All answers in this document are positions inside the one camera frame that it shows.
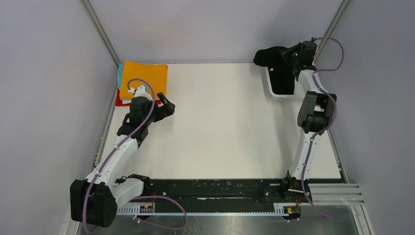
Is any aluminium frame rail right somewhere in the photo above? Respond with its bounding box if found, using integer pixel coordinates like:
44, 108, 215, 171
315, 0, 351, 62

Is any folded cyan t shirt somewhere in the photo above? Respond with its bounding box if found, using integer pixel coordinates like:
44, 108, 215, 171
117, 63, 124, 90

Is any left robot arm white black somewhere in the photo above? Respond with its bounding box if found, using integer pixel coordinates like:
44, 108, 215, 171
70, 92, 175, 228

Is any folded orange t shirt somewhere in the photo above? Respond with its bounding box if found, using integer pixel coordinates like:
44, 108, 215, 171
120, 60, 168, 94

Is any folded white t shirt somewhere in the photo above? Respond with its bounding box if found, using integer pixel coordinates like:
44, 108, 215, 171
117, 90, 133, 106

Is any aluminium frame rail left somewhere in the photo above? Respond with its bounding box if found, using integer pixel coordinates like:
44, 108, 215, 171
80, 0, 122, 67

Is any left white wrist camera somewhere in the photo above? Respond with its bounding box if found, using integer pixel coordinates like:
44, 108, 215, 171
128, 85, 153, 101

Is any white plastic basket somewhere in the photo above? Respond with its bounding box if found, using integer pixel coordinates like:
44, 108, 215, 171
265, 66, 301, 100

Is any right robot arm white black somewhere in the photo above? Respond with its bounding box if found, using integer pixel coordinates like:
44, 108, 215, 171
278, 41, 336, 202

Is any black t shirt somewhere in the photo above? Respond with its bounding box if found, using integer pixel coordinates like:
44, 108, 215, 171
253, 46, 295, 95

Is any white slotted cable duct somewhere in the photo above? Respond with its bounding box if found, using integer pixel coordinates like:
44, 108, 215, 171
116, 203, 293, 216

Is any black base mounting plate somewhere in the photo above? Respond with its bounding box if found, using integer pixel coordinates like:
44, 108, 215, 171
142, 179, 312, 212

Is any folded red t shirt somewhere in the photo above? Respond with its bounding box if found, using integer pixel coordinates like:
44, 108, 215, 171
115, 89, 161, 106

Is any aluminium frame rail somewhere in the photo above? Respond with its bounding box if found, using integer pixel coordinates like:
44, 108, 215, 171
80, 0, 122, 67
315, 0, 351, 62

